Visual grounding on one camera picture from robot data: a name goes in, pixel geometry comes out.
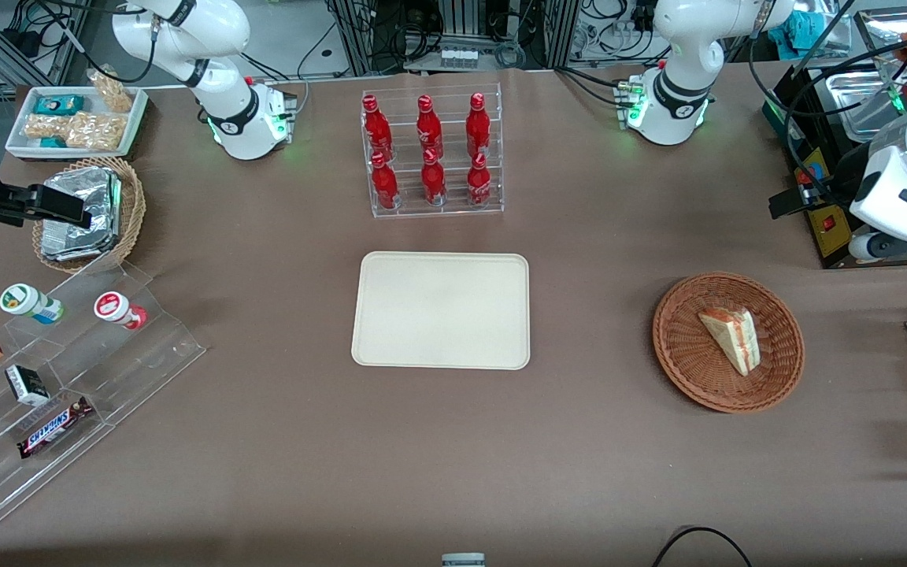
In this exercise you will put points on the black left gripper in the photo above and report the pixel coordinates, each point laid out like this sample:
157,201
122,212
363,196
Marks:
838,184

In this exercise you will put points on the triangle sandwich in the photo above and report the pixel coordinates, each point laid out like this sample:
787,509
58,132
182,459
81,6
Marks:
733,335

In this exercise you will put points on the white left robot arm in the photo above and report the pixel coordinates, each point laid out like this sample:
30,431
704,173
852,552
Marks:
678,47

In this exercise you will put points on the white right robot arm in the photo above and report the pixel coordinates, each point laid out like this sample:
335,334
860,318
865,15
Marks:
225,118

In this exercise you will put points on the white rectangular snack tray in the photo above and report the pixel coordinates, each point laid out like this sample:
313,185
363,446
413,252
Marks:
20,146

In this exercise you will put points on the light wicker basket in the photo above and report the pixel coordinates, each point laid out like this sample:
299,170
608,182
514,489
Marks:
132,205

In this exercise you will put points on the brown round wicker basket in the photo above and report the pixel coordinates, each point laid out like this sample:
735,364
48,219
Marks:
690,354

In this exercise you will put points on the beige rectangular tray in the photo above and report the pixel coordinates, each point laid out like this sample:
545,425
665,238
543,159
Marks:
438,311

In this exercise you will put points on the silver foil wrapped packages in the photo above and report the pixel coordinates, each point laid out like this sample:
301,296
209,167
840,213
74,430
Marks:
79,228

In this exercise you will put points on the black food warmer cabinet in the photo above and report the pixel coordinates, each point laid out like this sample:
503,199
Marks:
831,236

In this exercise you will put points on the small teal snack packet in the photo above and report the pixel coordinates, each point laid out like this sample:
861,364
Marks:
52,142

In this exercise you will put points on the clear bag of peanuts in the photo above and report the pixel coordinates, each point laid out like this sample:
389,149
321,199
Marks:
113,93
95,132
44,126

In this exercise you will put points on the green lid yoghurt cup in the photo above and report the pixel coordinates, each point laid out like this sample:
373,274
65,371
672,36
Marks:
24,302

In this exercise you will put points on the steel food pan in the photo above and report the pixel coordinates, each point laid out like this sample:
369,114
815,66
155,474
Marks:
855,102

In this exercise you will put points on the red lid yoghurt cup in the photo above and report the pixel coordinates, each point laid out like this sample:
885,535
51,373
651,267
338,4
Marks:
115,307

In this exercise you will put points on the teal cloth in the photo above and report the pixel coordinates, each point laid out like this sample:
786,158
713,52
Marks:
808,31

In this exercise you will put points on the small black white box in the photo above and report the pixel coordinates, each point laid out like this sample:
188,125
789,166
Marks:
27,386

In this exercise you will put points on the clear acrylic step shelf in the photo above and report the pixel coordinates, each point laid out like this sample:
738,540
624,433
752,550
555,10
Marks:
131,370

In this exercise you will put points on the brown Snickers bar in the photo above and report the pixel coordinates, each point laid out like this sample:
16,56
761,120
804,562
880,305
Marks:
53,427

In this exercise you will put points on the red cola bottle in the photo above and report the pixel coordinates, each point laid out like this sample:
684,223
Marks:
479,183
384,185
478,127
376,130
427,130
433,181

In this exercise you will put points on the clear acrylic bottle rack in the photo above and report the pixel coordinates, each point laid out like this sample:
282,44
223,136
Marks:
453,211

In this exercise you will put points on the white power strip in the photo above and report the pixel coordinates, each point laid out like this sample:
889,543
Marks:
457,57

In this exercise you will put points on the small grey device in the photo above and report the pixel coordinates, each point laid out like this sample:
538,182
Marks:
463,560

